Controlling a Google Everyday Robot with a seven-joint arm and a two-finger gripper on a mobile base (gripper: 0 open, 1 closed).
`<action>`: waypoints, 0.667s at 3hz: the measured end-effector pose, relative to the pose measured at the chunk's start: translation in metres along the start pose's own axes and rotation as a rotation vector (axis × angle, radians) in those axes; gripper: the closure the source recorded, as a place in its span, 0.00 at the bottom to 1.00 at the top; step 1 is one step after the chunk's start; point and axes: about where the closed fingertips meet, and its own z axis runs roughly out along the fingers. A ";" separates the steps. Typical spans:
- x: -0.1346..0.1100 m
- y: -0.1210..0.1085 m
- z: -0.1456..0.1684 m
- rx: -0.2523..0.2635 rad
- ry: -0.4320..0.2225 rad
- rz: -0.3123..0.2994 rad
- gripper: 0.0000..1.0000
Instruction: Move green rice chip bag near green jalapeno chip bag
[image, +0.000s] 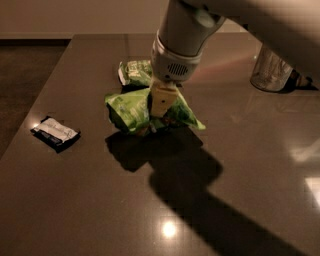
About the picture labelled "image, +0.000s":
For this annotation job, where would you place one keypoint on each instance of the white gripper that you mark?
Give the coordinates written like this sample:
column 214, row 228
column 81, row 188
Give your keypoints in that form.
column 172, row 67

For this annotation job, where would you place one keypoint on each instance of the large green rice chip bag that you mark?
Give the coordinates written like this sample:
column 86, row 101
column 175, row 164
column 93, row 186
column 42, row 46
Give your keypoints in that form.
column 129, row 112

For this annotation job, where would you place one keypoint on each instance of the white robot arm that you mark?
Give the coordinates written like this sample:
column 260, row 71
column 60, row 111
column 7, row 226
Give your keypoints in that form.
column 290, row 28

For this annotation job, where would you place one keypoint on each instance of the small green jalapeno chip bag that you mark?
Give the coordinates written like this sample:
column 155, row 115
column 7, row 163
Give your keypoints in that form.
column 136, row 73

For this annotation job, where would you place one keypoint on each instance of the metal mesh cup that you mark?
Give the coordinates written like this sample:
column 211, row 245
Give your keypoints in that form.
column 270, row 72

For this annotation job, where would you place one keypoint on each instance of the black and white snack packet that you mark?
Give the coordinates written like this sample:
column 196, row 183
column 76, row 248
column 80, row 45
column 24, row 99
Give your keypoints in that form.
column 54, row 134

